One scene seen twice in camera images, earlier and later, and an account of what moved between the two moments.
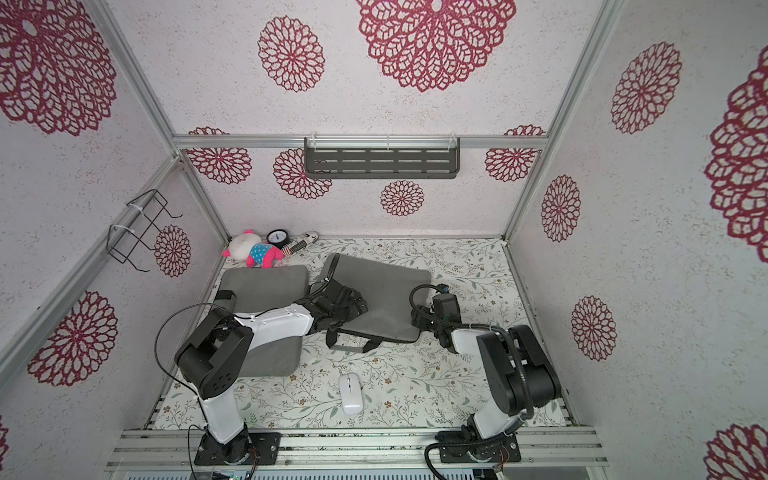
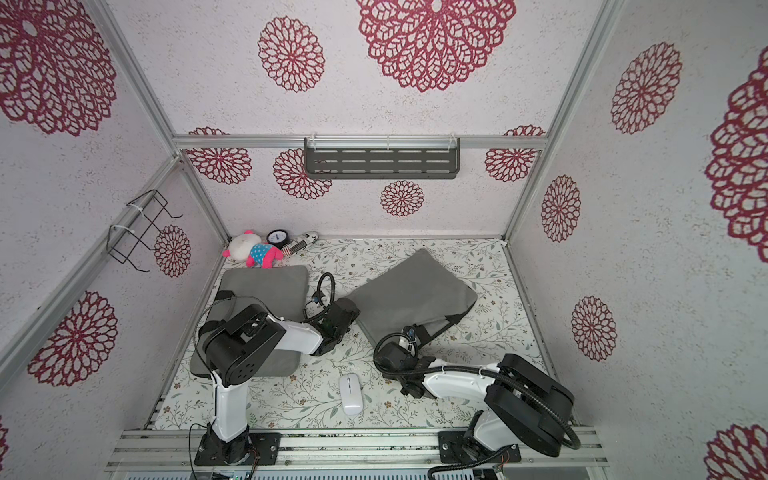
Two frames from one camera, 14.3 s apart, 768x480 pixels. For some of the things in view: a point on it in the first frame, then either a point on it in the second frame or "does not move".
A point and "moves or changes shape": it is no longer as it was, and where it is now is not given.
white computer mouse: (351, 394) does not move
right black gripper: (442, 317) → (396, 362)
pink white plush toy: (249, 247) does not move
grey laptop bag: (261, 288) does not move
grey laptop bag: (395, 298) moves or changes shape
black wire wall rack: (144, 222) does not move
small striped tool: (299, 244) does not move
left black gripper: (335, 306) → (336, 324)
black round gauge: (277, 237) does not move
